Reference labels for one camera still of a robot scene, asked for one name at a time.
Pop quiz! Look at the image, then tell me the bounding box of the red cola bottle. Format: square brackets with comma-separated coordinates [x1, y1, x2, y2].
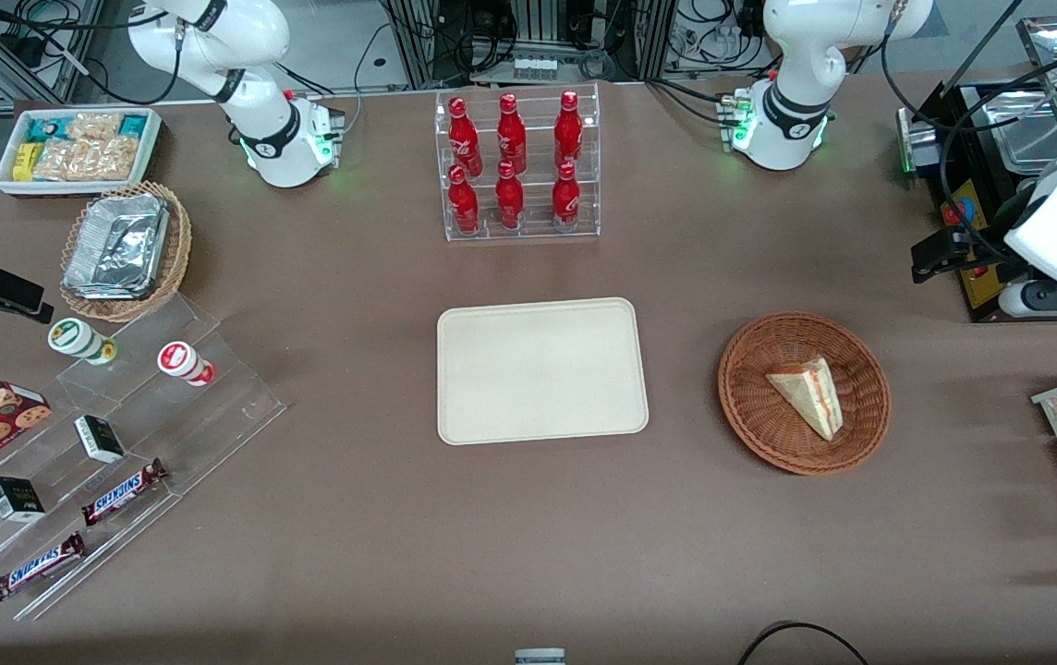
[497, 92, 528, 175]
[448, 97, 483, 177]
[495, 161, 525, 231]
[448, 164, 480, 235]
[552, 162, 581, 233]
[554, 90, 584, 170]

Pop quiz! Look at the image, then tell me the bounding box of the shiny metal tray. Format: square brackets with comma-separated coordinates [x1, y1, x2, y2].
[989, 16, 1057, 178]

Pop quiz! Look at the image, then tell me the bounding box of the black cable loop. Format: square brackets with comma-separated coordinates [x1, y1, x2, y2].
[736, 622, 871, 665]

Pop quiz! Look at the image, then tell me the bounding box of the cream plastic serving tray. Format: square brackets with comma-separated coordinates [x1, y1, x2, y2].
[437, 297, 650, 446]

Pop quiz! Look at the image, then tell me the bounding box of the Snickers chocolate bar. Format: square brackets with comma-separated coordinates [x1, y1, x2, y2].
[81, 458, 169, 527]
[0, 532, 88, 602]

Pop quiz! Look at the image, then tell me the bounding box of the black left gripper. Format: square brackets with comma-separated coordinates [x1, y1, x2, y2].
[911, 227, 1028, 284]

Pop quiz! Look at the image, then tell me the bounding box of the round brown wicker basket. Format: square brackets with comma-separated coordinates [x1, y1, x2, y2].
[718, 312, 892, 476]

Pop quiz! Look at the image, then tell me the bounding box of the light wicker basket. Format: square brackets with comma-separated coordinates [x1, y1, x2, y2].
[60, 181, 192, 323]

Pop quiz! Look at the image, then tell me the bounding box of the aluminium frame rack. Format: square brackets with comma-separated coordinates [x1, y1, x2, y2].
[381, 0, 677, 86]

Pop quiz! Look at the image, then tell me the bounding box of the red lid cup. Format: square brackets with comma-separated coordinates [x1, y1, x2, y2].
[157, 341, 216, 387]

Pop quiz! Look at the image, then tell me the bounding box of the aluminium foil container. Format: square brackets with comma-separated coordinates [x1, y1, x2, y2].
[64, 193, 170, 301]

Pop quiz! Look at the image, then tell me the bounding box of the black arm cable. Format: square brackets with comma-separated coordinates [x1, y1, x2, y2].
[880, 0, 1057, 269]

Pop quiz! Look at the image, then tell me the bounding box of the small black carton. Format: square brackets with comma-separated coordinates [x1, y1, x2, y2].
[0, 477, 46, 523]
[74, 415, 126, 464]

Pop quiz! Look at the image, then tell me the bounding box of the green lid cup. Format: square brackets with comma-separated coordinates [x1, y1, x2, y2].
[48, 318, 118, 366]

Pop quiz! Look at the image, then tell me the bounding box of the triangle sandwich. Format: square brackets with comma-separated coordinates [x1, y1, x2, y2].
[765, 357, 844, 441]

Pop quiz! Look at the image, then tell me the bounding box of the white rectangular snack bin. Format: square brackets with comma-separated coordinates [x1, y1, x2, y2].
[0, 107, 163, 200]

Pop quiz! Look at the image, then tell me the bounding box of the clear acrylic bottle rack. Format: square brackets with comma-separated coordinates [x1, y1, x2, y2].
[434, 83, 601, 243]

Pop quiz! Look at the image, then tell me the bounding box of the clear bag of crackers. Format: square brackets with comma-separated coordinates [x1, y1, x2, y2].
[33, 139, 91, 182]
[67, 113, 124, 142]
[85, 136, 141, 181]

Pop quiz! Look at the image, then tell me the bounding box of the clear acrylic stepped shelf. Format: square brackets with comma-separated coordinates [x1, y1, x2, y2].
[0, 294, 287, 622]

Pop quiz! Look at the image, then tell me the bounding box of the black box appliance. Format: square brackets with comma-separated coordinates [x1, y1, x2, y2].
[896, 79, 1057, 323]

